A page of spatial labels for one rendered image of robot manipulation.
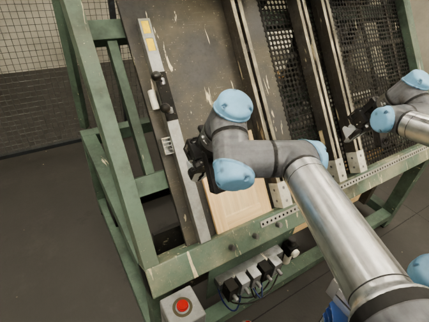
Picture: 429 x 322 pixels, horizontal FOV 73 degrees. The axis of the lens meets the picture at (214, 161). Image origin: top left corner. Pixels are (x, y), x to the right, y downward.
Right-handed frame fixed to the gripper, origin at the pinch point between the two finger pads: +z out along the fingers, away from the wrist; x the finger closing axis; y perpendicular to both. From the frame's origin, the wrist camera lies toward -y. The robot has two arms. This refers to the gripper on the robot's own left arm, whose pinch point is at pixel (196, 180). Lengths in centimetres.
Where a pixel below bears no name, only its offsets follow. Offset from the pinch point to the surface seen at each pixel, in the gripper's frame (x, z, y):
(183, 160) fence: -10.0, 28.8, 18.9
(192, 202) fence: -9.1, 36.2, 2.8
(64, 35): 16, 48, 114
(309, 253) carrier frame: -102, 109, -45
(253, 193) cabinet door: -41, 41, -2
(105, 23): 4, 10, 77
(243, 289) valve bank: -21, 52, -38
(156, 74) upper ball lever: -4.0, 4.1, 44.1
